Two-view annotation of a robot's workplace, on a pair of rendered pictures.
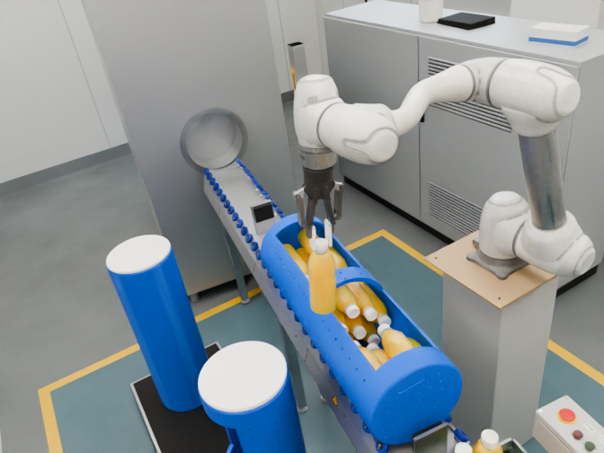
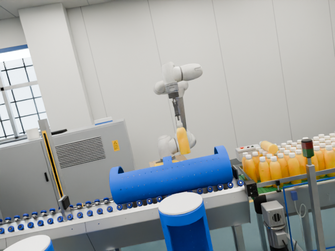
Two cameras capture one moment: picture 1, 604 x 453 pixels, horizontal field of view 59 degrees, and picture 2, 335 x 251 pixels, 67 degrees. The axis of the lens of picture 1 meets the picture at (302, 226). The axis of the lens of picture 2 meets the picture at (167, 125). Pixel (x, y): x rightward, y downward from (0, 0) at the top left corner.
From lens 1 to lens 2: 1.87 m
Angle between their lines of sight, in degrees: 70
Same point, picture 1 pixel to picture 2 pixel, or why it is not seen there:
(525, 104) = (181, 85)
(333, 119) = (187, 66)
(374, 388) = (224, 156)
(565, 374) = not seen: hidden behind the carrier
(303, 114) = (173, 69)
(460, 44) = (68, 134)
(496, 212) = (166, 139)
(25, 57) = not seen: outside the picture
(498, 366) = not seen: hidden behind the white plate
